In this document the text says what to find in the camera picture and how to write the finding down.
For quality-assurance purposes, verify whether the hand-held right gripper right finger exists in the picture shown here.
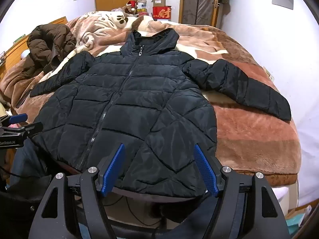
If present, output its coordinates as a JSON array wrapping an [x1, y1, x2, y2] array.
[[194, 144, 291, 239]]

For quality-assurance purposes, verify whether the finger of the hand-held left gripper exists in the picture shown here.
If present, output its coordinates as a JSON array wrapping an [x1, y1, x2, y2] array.
[[0, 121, 43, 140], [0, 113, 28, 126]]

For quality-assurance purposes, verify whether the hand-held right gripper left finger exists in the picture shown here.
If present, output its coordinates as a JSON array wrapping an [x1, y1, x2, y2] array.
[[35, 143, 126, 239]]

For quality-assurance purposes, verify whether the black puffer jacket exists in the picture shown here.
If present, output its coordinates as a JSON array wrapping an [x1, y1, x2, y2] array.
[[30, 29, 292, 201]]

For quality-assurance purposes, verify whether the black phone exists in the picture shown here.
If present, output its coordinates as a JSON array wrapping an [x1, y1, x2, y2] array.
[[19, 90, 33, 105]]

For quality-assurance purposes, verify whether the brown and white printed blanket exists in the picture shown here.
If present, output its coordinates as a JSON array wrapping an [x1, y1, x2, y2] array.
[[0, 10, 299, 187]]

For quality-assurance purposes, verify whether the brown puffer jacket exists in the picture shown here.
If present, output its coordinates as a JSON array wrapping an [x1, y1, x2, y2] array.
[[21, 24, 77, 77]]

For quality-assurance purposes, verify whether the teal box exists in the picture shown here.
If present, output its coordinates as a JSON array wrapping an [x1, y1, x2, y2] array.
[[285, 204, 314, 239]]

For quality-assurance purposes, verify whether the plush toy with red hat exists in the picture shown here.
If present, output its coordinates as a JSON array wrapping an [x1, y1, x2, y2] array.
[[124, 0, 137, 15]]

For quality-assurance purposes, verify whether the red box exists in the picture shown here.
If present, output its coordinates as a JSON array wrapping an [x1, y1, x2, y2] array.
[[153, 6, 172, 22]]

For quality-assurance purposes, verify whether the wooden door with grey cover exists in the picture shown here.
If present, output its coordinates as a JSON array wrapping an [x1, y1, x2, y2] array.
[[178, 0, 225, 28]]

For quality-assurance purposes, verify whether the black cable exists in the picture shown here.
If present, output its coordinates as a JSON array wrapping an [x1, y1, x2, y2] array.
[[110, 194, 165, 239]]

